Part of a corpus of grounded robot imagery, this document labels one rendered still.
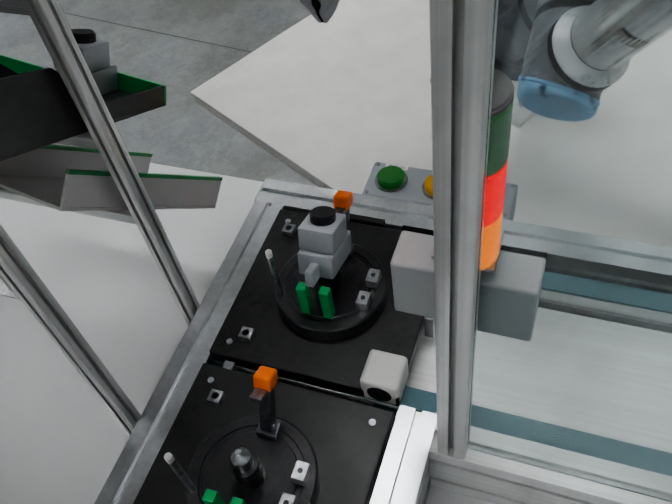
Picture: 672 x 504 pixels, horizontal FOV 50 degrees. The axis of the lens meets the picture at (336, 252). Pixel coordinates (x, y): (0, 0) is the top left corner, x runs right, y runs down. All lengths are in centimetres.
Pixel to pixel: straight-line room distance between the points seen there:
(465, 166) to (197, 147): 225
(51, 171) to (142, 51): 229
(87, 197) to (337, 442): 38
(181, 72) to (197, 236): 191
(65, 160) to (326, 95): 57
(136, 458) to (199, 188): 35
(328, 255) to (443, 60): 46
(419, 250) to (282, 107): 80
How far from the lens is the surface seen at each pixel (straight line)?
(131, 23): 342
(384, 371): 82
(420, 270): 58
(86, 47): 86
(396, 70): 139
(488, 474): 82
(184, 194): 95
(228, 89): 142
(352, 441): 80
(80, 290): 117
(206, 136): 269
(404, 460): 81
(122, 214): 87
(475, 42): 38
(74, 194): 80
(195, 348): 92
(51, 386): 109
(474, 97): 40
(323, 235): 80
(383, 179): 102
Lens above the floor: 170
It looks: 51 degrees down
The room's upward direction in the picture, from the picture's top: 11 degrees counter-clockwise
